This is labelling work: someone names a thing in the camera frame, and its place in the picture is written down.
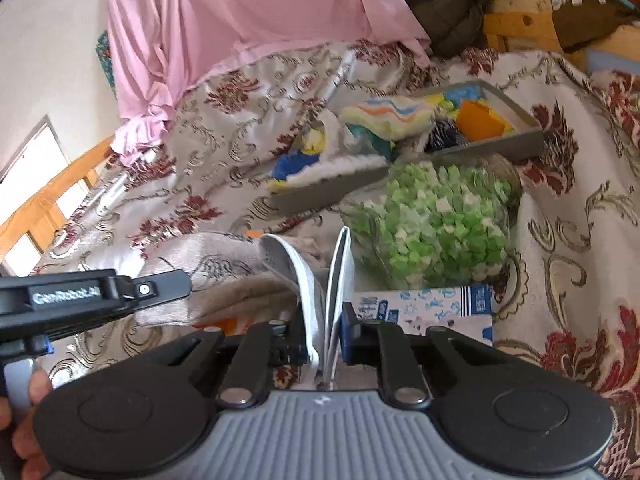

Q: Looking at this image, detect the wooden bed rail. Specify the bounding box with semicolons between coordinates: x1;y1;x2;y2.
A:
0;135;118;273

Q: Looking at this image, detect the floral bedspread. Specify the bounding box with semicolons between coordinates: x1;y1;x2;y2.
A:
0;40;640;480

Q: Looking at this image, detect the glass jar of green stars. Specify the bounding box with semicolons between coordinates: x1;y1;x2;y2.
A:
342;152;523;291

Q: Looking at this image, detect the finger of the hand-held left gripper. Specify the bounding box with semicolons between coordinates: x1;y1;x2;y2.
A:
117;269;193;311

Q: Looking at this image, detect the teal wall hanging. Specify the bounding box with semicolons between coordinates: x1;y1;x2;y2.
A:
95;30;118;103

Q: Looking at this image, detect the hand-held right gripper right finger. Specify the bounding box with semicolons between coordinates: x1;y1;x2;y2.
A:
339;302;502;407

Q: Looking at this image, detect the grey tray with cartoon print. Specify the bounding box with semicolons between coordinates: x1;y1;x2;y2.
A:
267;79;546;216

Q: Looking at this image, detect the person's left hand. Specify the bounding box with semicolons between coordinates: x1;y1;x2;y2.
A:
0;370;53;462

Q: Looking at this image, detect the blue and white packet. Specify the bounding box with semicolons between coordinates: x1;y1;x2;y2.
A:
350;285;496;348

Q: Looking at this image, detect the window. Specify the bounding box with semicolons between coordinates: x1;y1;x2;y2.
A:
0;115;108;276

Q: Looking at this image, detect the pastel striped soft cloth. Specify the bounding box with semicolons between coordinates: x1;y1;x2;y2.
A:
342;95;437;142

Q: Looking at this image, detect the orange soft cloth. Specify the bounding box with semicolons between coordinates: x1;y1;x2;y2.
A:
457;100;517;142

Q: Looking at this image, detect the grey cloth with white trim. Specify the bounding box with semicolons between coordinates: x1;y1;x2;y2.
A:
259;226;357;391

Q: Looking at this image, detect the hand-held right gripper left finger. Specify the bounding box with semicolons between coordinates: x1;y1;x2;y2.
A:
150;305;313;409

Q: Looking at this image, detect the brown quilted jacket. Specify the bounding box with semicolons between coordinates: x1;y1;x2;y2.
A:
385;0;506;58

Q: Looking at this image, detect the pink bed sheet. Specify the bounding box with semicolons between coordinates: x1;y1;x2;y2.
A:
105;0;433;168

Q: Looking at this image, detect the dark striped sock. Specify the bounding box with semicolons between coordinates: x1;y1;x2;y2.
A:
425;117;471;153

